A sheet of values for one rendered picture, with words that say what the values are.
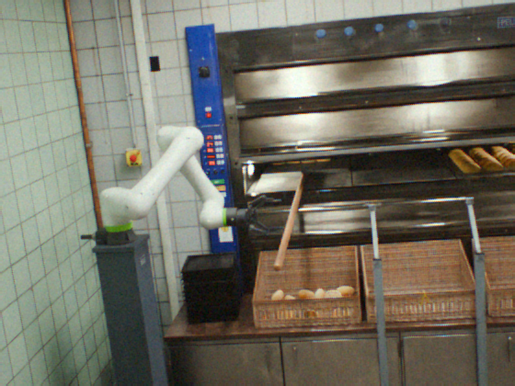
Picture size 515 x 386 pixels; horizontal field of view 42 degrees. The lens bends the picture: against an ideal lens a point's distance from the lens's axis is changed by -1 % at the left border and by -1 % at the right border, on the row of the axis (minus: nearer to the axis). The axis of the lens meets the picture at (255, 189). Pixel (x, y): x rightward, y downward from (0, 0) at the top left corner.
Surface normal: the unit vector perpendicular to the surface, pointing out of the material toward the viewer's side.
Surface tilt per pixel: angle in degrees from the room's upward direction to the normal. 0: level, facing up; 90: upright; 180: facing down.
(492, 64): 70
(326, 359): 90
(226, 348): 90
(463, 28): 90
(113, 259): 90
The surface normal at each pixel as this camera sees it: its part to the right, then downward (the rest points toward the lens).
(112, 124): -0.12, 0.22
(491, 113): -0.14, -0.13
